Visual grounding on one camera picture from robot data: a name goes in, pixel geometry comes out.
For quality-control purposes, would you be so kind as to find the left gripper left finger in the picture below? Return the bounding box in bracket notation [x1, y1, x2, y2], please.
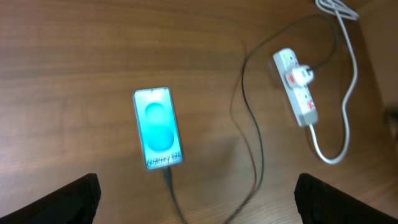
[1, 173, 101, 224]

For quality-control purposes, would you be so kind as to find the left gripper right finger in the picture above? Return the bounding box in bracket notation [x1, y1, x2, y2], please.
[294, 173, 397, 224]

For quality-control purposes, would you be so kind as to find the black USB charging cable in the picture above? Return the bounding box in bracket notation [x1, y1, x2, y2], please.
[162, 14, 340, 224]

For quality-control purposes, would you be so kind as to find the blue Galaxy smartphone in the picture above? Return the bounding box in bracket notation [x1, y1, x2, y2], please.
[132, 87, 183, 170]

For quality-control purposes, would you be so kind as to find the white charger plug adapter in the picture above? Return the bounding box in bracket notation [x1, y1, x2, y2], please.
[285, 65, 314, 89]

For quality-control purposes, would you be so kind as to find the white power strip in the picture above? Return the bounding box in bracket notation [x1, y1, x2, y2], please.
[273, 48, 318, 126]

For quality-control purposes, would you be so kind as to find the white power strip cord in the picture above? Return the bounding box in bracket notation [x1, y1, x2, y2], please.
[307, 0, 361, 165]

